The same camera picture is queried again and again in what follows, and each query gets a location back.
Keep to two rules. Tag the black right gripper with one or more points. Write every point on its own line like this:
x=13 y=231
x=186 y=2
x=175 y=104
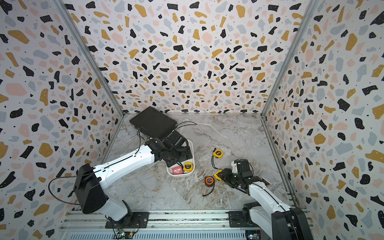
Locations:
x=225 y=176

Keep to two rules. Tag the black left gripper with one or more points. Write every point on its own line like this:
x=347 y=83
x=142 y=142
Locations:
x=185 y=156

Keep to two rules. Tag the black orange tape measure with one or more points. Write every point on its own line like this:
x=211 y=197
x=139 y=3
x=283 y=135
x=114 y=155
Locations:
x=209 y=183

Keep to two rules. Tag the yellow 2m tape measure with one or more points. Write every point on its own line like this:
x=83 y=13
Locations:
x=217 y=154

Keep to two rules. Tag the yellow 3m tape measure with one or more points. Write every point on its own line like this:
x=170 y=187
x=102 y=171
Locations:
x=217 y=175
x=188 y=167

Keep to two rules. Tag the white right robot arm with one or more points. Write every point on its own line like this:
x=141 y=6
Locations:
x=275 y=219

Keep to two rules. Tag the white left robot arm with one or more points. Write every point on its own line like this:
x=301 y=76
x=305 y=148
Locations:
x=91 y=182

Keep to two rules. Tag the pink tape measure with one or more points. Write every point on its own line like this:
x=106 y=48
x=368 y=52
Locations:
x=177 y=170

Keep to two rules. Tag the white storage box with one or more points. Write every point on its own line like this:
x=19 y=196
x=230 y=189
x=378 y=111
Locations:
x=192 y=160

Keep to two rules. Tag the black flat case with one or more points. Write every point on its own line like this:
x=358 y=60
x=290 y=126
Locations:
x=153 y=123

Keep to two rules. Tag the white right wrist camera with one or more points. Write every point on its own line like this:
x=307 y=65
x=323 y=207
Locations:
x=234 y=167

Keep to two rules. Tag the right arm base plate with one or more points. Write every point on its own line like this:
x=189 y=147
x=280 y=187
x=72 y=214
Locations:
x=240 y=219

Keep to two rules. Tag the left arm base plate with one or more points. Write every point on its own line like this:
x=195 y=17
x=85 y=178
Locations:
x=134 y=220

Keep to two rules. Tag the aluminium front rail frame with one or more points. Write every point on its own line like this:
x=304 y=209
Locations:
x=162 y=225

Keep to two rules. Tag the aluminium left corner post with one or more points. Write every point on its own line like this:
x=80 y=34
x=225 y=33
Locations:
x=62 y=10

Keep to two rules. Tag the aluminium corner post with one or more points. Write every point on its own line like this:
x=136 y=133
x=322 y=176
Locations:
x=62 y=10
x=294 y=46

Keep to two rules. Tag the aluminium right corner post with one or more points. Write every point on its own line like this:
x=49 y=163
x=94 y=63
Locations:
x=294 y=46

